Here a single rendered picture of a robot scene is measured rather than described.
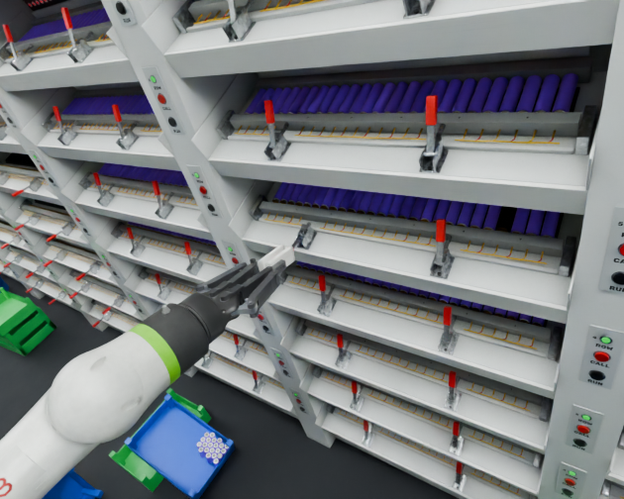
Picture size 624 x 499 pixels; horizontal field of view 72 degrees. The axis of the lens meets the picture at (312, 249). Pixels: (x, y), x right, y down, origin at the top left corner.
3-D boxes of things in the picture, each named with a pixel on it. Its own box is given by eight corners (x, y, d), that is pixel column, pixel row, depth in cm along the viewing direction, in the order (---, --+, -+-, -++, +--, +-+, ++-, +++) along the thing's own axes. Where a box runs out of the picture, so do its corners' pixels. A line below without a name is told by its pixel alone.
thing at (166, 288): (269, 347, 122) (244, 327, 111) (143, 296, 155) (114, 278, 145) (300, 284, 129) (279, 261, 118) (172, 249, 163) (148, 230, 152)
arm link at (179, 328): (165, 330, 53) (124, 311, 58) (191, 396, 59) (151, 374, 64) (202, 303, 57) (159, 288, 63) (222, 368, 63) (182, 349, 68)
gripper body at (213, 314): (177, 339, 67) (220, 306, 73) (215, 355, 62) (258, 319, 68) (163, 299, 63) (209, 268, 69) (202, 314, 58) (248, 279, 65)
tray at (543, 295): (567, 324, 61) (570, 294, 53) (251, 249, 94) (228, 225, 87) (593, 210, 68) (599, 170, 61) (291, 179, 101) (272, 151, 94)
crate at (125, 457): (153, 492, 146) (142, 481, 141) (119, 465, 157) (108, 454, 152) (211, 418, 163) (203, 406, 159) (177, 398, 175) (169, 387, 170)
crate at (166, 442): (235, 449, 151) (234, 441, 145) (195, 503, 139) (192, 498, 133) (171, 401, 160) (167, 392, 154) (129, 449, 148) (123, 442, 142)
